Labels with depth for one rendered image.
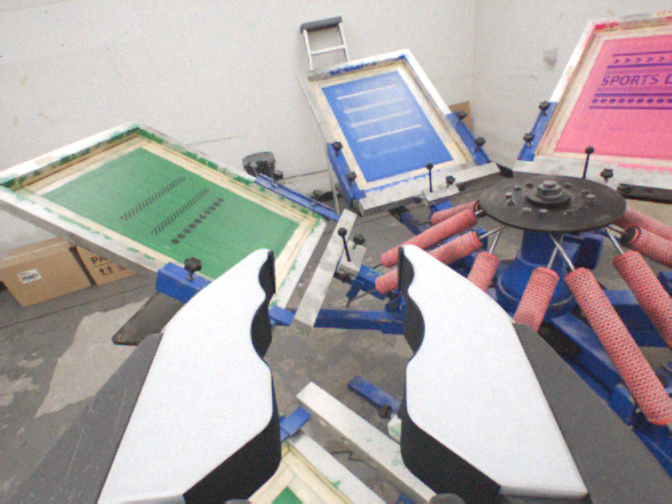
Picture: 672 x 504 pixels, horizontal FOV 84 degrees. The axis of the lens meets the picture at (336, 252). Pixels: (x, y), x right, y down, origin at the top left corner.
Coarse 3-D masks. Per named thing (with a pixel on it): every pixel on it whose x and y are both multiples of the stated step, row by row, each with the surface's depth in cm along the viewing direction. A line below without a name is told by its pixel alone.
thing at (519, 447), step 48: (432, 288) 10; (432, 336) 8; (480, 336) 8; (432, 384) 7; (480, 384) 7; (528, 384) 7; (432, 432) 6; (480, 432) 6; (528, 432) 6; (432, 480) 7; (480, 480) 6; (528, 480) 6; (576, 480) 6
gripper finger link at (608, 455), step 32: (544, 352) 8; (544, 384) 7; (576, 384) 7; (576, 416) 7; (608, 416) 7; (576, 448) 6; (608, 448) 6; (640, 448) 6; (608, 480) 6; (640, 480) 6
